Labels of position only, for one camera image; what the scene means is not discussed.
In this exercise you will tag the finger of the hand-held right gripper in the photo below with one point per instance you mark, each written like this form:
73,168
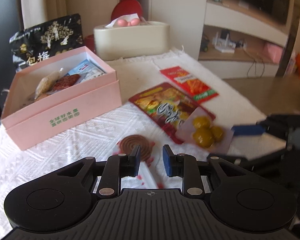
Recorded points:
247,130
265,158

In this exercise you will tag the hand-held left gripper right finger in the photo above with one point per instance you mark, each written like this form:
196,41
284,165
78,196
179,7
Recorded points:
166,162

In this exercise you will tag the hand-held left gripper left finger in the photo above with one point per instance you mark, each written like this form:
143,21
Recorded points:
137,162

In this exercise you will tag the brown spiral snack packet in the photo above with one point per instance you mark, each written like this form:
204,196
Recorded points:
130,143

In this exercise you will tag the green olives clear packet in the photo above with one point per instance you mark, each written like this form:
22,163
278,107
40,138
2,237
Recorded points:
202,132

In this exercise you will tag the pink cardboard box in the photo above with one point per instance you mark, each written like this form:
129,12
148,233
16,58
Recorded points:
65,110

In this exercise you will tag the blue white snack packet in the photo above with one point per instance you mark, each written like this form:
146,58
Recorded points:
88,70

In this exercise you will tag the red brown jerky packet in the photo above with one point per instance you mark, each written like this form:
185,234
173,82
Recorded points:
65,82

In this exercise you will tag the tan crumbly snack packet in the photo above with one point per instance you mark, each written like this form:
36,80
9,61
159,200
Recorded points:
45,85

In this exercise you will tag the white textured tablecloth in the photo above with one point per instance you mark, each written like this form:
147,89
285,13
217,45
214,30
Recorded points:
90,135

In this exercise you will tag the dark red snack packet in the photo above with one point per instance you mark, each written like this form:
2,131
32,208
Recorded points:
160,105

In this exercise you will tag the red fries snack packet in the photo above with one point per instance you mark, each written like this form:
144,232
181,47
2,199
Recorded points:
187,82

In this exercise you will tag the small pink box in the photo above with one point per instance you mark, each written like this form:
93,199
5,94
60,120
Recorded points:
272,51

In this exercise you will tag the white router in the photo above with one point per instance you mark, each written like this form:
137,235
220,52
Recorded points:
223,46

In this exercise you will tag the cream tissue box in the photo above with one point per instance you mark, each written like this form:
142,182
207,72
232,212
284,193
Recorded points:
132,40

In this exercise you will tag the small red object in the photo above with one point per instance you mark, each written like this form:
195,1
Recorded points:
89,42

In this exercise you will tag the pink figure on tissue box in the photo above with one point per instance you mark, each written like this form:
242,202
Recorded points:
130,21

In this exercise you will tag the black printed snack bag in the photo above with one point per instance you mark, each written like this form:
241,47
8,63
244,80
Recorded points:
52,35

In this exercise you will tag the red round object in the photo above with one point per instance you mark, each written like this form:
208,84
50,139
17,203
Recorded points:
126,7

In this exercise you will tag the cream wall cabinet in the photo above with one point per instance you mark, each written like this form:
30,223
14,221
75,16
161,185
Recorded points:
240,62

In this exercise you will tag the wooden post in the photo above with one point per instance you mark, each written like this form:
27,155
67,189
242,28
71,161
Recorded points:
291,30

